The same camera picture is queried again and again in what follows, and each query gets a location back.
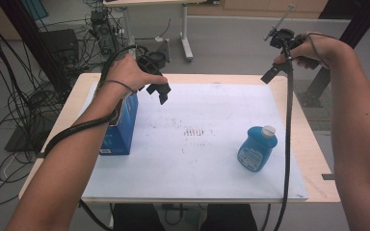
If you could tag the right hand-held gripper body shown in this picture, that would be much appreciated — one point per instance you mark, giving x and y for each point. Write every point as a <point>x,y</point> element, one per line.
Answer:
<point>284,38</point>

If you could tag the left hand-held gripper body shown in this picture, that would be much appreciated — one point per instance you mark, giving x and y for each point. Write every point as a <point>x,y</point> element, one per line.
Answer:
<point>151,62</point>

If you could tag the blue cardboard box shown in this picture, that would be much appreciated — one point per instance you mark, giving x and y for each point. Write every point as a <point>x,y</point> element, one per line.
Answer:
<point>122,128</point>

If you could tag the blue detergent bottle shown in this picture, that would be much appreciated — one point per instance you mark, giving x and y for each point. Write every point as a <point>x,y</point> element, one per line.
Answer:
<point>255,150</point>

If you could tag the person's left hand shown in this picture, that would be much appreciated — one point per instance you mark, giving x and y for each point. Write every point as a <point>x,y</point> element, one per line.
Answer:
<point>128,72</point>

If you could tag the person's right hand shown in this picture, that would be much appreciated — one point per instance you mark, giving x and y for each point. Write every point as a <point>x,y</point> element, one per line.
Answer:
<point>321,48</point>

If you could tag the white power adapter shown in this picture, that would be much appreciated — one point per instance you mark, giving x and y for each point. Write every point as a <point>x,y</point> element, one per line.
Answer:
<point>158,39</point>

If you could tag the white desk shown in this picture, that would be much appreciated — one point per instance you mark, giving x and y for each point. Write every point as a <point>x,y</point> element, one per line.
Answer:
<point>186,38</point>

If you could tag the black computer tower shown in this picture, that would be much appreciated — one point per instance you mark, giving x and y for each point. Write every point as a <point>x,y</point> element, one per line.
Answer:
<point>104,35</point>

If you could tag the grey floor grate mat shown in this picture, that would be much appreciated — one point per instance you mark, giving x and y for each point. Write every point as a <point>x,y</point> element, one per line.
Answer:
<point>318,117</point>

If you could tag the white table mat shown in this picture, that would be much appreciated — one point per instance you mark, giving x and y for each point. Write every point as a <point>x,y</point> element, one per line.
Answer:
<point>189,166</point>

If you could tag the black equipment case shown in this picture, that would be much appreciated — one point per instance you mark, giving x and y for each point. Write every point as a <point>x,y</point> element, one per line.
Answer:
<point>61,45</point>

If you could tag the black tape strip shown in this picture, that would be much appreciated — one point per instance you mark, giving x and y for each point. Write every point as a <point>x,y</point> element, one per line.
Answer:
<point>40,155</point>
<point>327,176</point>

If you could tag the person's left leg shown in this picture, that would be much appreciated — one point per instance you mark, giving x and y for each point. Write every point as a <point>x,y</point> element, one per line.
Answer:
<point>138,218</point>

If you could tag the person's leg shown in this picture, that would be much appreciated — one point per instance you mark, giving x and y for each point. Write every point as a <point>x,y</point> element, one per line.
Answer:
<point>138,218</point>
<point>228,218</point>

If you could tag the teal board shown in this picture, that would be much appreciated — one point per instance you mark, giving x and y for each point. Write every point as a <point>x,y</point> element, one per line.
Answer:
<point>35,8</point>

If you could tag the person's right leg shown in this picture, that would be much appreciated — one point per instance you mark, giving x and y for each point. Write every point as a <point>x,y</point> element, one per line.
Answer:
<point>228,218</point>

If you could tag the slanted black metal post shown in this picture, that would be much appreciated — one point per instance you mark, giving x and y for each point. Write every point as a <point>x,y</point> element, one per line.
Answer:
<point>363,19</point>

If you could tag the black metal stand post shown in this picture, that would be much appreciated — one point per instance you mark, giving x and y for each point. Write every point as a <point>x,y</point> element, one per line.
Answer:
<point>32,38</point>

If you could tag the black stand base plate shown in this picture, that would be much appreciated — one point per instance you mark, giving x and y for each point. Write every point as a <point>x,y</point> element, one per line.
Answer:
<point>19,142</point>

